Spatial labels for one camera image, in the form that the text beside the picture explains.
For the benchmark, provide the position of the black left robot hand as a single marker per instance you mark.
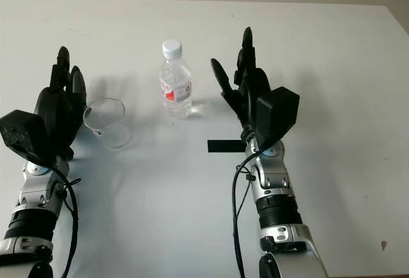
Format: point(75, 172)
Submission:
point(60, 108)

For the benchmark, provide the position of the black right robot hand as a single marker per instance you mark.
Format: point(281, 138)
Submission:
point(246, 96)

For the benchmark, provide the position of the clear plastic cup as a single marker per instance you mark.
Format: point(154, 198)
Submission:
point(108, 121)

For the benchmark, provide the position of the clear plastic water bottle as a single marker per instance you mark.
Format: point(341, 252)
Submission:
point(176, 89)

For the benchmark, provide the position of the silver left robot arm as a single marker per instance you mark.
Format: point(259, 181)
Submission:
point(30, 214)

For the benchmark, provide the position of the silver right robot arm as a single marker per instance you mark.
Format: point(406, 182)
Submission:
point(281, 214)

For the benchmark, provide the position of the black tape strip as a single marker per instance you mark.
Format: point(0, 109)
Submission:
point(223, 146)

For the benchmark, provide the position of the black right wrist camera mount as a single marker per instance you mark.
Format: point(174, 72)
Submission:
point(278, 115)

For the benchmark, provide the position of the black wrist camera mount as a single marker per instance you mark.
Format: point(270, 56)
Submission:
point(278, 115)
point(22, 134)

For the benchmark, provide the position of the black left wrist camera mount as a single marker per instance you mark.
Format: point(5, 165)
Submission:
point(22, 134)

